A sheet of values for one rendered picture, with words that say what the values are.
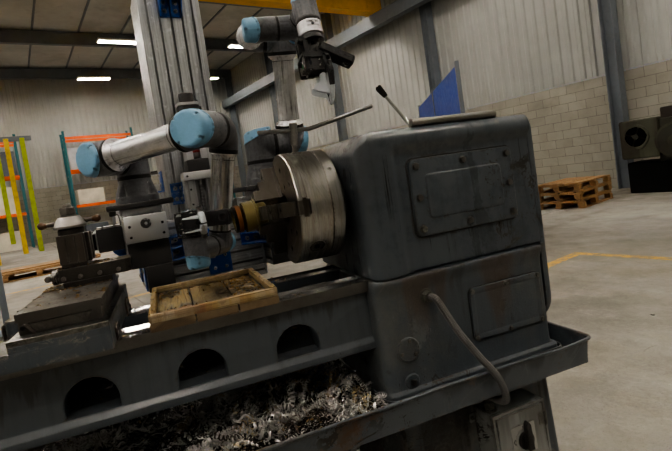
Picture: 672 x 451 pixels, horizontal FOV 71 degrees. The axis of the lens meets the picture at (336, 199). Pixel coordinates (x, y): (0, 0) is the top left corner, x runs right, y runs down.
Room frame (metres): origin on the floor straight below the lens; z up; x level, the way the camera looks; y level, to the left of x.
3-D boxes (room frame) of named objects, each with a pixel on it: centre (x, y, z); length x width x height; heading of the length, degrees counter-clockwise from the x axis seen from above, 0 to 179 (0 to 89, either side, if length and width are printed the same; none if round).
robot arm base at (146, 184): (1.74, 0.73, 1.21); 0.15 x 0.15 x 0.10
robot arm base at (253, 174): (1.96, 0.29, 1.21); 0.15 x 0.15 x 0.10
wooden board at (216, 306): (1.25, 0.38, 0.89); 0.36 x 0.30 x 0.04; 20
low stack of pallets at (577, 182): (8.41, -4.27, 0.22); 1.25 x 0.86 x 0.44; 127
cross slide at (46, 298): (1.16, 0.68, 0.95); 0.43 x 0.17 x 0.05; 20
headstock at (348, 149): (1.51, -0.27, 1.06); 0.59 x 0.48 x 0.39; 110
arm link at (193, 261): (1.52, 0.46, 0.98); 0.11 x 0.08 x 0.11; 159
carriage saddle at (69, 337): (1.13, 0.72, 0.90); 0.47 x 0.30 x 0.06; 20
